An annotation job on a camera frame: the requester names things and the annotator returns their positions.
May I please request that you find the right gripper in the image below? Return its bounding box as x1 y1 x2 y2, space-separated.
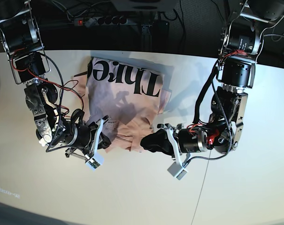
64 115 111 161

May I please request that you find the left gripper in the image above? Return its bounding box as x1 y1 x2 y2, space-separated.
140 124 214 167

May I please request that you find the pink T-shirt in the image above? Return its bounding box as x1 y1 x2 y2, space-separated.
73 57 171 152

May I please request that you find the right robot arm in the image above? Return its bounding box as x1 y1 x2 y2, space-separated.
0 0 111 168

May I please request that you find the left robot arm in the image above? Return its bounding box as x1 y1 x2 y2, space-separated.
140 0 284 172

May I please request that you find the black power strip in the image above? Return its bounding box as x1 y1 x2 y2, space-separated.
73 15 129 27

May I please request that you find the black power adapter box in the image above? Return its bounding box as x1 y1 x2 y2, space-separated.
153 20 169 36

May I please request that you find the white label sticker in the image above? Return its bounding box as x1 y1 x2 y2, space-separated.
0 187 20 199

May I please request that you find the grey box with oval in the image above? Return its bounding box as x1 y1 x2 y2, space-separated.
111 0 178 12

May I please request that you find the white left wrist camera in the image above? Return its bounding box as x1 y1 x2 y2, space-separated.
167 162 188 180

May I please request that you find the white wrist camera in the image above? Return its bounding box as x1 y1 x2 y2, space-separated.
167 162 188 180
85 153 104 171

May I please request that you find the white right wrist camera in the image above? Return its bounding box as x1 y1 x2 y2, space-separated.
85 153 104 171

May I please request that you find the aluminium table leg post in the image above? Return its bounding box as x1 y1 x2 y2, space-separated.
141 24 152 52

